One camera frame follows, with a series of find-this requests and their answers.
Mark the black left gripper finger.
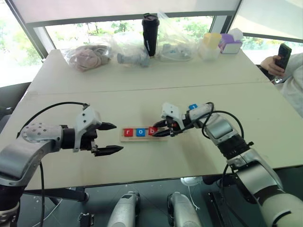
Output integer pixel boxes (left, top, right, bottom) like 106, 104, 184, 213
96, 122, 117, 131
94, 145, 125, 157

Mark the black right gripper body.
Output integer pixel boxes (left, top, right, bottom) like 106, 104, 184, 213
165, 115, 180, 138

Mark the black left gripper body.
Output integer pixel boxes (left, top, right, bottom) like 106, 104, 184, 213
79, 127, 99, 157

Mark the black smartphone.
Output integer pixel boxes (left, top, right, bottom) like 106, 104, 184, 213
274, 43, 293, 70

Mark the wooden letter tray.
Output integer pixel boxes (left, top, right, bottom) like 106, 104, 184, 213
120, 127, 168, 143

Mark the silver rounded robot leg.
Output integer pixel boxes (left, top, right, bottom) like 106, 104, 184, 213
107, 190, 141, 227
167, 191, 202, 227

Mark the person's hand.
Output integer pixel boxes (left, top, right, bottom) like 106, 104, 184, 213
260, 54, 287, 77

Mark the white object under table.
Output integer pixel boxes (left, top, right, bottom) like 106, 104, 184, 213
180, 176, 202, 188

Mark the plastic bag with pink items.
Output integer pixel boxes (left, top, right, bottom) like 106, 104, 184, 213
63, 44, 112, 72

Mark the clear plastic container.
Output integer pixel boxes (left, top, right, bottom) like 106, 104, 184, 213
197, 37, 221, 62

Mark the large clear plastic bag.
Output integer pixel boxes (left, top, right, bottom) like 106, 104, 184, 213
155, 10, 200, 62

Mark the black travel tumbler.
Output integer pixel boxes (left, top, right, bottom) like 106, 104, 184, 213
141, 13, 160, 58

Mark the purple tissue box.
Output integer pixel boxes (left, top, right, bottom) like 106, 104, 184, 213
218, 27, 244, 55

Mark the person in white clothing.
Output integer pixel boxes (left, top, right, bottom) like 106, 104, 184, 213
274, 52, 303, 120

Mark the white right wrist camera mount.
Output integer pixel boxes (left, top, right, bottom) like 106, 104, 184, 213
160, 102, 185, 133

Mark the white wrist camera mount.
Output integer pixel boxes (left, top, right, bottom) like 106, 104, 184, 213
72, 105, 103, 153
160, 102, 185, 133

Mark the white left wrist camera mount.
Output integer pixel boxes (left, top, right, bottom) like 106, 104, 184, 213
72, 105, 103, 153

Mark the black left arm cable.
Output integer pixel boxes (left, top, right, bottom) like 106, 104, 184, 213
16, 101, 90, 139

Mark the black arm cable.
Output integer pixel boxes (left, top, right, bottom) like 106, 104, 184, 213
16, 101, 90, 139
182, 102, 245, 143

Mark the black table frame bar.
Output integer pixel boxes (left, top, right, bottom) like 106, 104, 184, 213
23, 187, 90, 202

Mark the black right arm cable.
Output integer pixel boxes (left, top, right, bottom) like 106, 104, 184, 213
182, 102, 245, 143

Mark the black hanging cable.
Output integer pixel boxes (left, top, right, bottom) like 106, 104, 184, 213
38, 160, 46, 227

